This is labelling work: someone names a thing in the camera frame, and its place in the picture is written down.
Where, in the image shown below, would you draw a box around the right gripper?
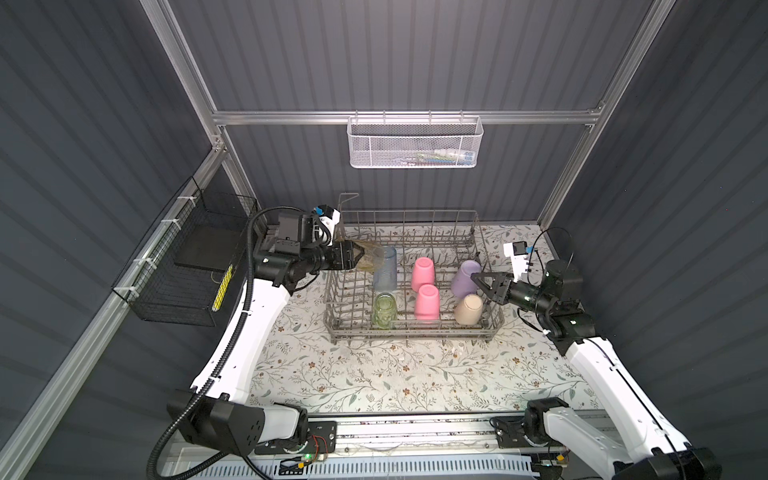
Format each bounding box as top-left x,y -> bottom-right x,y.
471,271 -> 552,317

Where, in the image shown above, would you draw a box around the purple plastic cup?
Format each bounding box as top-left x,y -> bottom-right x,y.
451,260 -> 482,299

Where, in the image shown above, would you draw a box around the beige plastic cup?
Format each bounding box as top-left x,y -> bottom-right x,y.
454,294 -> 484,327

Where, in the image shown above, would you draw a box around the blue transparent cup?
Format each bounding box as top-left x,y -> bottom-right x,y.
373,246 -> 397,292

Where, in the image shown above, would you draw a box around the pink plastic cup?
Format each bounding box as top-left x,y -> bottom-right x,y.
414,284 -> 441,322
411,257 -> 435,292

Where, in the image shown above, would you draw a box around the green transparent cup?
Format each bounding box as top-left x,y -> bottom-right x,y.
371,292 -> 397,329

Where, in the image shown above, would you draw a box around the yellow transparent cup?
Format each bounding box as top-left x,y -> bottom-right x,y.
355,240 -> 385,274

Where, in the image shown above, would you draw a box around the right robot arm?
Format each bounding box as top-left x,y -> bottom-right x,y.
471,260 -> 723,479

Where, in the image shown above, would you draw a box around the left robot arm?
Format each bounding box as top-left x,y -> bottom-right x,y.
146,205 -> 365,479

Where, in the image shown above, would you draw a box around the floral table mat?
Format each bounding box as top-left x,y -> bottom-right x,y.
214,223 -> 607,415

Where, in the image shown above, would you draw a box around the yellow brush in basket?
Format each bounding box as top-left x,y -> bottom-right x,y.
211,264 -> 234,312

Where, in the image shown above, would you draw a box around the items in white basket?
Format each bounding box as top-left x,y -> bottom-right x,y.
398,149 -> 476,168

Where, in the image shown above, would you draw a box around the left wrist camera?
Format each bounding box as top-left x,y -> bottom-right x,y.
313,204 -> 341,243

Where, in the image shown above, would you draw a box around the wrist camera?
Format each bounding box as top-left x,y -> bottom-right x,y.
313,204 -> 341,243
503,241 -> 530,282

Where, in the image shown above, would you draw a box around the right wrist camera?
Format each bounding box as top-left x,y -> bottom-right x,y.
503,241 -> 530,282

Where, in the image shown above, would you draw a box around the grey wire dish rack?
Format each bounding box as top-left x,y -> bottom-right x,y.
324,193 -> 504,343

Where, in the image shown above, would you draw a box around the white mesh wall basket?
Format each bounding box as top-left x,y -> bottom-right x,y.
346,115 -> 484,169

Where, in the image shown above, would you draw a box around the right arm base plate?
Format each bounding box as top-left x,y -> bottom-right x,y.
489,415 -> 566,451

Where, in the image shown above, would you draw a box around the black wire wall basket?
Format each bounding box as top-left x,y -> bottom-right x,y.
113,181 -> 258,327

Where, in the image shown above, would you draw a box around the aluminium mounting rail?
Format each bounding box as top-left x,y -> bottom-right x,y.
249,411 -> 575,458

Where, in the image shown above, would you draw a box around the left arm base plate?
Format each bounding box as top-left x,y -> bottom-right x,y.
253,420 -> 338,455

